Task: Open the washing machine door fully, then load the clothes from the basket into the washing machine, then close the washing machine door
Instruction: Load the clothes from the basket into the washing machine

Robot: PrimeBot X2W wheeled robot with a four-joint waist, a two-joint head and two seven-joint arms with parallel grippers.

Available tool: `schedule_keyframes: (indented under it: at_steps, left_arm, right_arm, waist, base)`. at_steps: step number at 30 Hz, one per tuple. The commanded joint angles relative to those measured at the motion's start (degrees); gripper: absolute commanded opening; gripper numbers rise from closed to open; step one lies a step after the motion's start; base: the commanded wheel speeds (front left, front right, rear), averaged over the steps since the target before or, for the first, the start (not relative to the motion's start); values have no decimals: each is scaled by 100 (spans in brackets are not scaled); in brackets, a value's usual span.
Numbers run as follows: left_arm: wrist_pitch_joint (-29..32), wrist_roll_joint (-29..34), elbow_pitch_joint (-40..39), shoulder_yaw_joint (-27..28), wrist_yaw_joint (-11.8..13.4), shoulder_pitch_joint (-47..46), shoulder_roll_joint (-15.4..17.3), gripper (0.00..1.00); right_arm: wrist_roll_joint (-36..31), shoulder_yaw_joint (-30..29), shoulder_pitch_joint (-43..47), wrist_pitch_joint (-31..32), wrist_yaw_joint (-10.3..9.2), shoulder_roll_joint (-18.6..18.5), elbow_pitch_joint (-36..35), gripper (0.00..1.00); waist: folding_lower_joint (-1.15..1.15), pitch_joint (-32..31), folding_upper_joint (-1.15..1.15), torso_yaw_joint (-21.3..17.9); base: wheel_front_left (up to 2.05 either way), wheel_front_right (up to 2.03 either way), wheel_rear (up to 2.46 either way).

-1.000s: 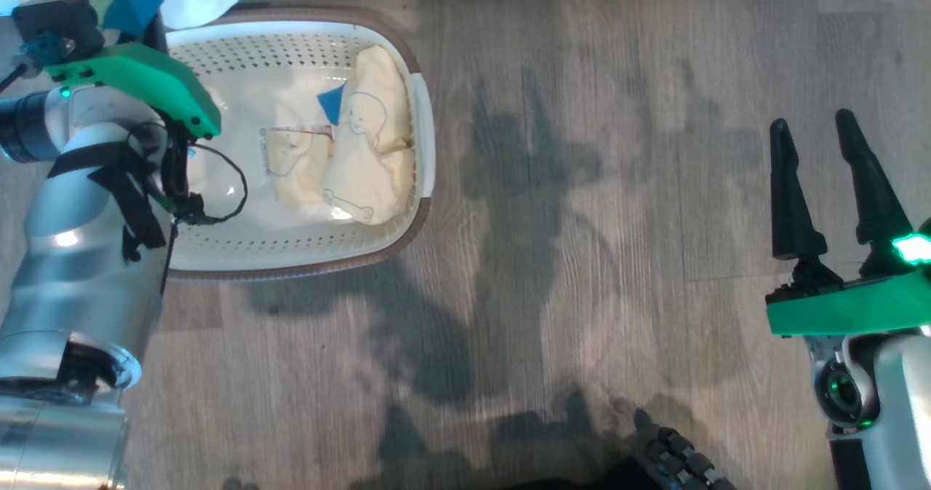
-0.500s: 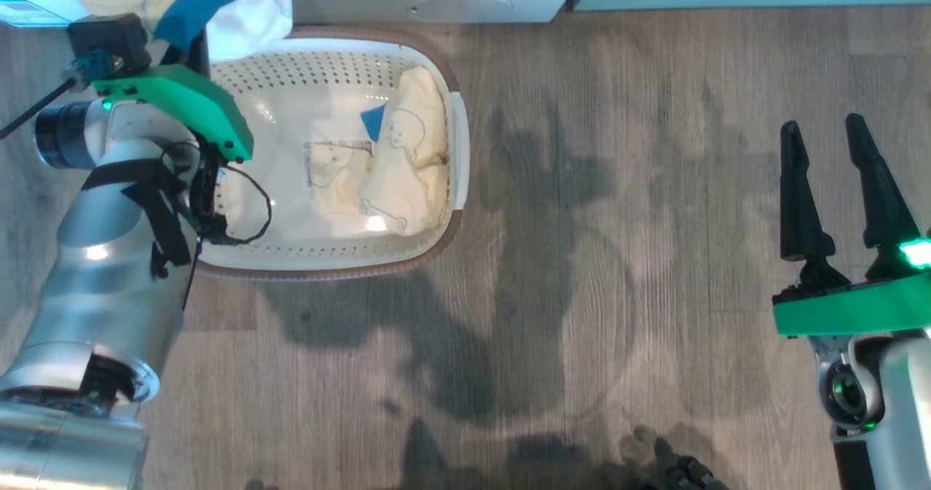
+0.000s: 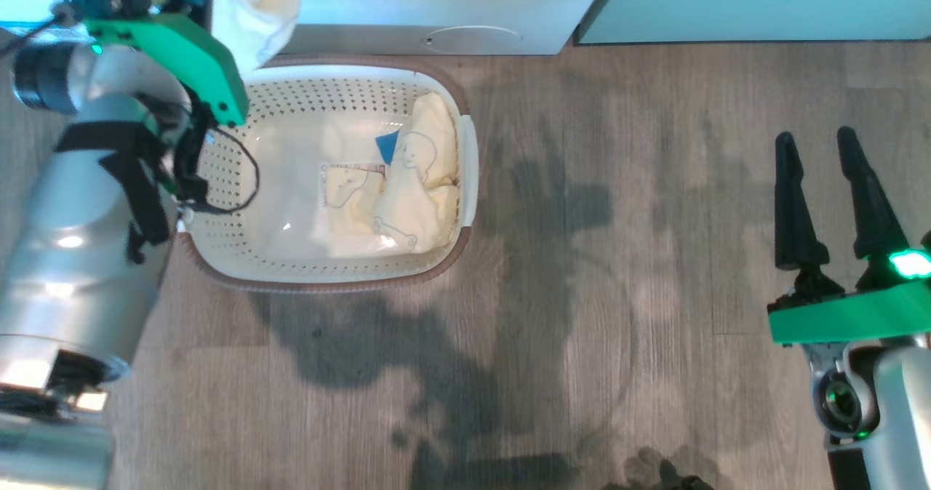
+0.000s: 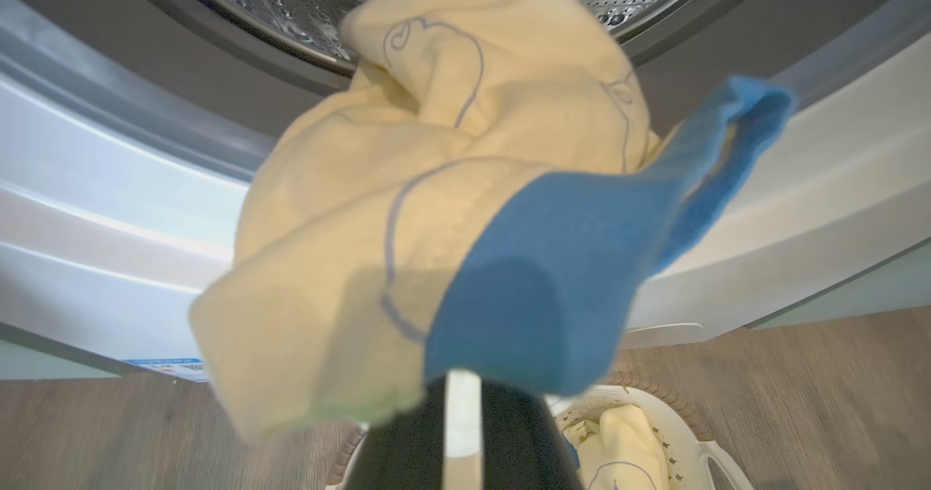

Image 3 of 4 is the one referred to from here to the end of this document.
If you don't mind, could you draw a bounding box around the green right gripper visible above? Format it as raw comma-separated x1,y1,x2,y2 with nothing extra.
767,126,931,345

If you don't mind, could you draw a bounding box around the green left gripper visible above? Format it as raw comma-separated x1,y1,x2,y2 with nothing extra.
84,14,250,127

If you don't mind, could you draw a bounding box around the pale yellow garment blue collar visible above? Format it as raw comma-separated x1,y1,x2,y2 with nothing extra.
149,0,303,76

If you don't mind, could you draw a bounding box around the pale yellow printed garment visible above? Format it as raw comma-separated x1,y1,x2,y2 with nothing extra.
324,92,460,252

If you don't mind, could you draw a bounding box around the white front-load washing machine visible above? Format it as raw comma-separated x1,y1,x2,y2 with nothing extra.
211,0,619,56

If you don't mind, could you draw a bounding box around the cream perforated laundry basket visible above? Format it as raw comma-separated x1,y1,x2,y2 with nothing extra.
178,55,479,293

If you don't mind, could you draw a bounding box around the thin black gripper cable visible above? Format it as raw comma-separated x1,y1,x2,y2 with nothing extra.
175,97,260,214

